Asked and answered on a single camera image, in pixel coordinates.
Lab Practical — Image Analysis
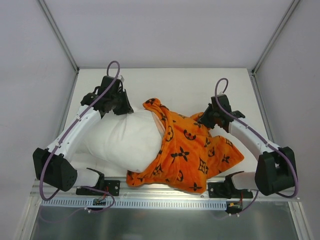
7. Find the white pillow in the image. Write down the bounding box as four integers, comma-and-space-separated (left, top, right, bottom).
76, 109, 165, 173

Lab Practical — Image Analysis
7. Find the orange black patterned pillowcase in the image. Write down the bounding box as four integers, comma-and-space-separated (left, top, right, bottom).
126, 98, 245, 194

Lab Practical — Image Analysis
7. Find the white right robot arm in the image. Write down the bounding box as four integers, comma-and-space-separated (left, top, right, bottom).
198, 94, 299, 199

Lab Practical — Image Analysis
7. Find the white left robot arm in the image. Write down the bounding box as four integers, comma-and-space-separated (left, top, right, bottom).
32, 75, 133, 195

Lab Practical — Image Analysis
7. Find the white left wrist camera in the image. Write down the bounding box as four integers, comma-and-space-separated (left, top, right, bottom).
118, 75, 125, 83

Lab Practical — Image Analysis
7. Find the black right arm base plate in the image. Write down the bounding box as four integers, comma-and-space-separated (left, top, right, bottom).
207, 182, 253, 199

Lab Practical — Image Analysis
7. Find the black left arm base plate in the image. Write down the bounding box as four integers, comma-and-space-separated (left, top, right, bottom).
75, 179, 121, 197

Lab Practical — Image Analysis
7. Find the aluminium mounting rail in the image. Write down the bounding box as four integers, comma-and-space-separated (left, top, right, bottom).
29, 176, 301, 202

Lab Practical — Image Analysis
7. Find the white slotted cable duct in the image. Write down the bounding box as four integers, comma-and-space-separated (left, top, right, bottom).
41, 197, 227, 211

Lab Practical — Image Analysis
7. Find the left aluminium frame post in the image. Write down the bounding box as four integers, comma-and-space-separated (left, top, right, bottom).
36, 0, 80, 73

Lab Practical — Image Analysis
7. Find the aluminium frame post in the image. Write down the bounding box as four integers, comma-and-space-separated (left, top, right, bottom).
251, 0, 303, 76
36, 0, 80, 73

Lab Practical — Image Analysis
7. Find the right aluminium frame post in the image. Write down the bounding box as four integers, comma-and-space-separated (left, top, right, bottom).
251, 0, 303, 76

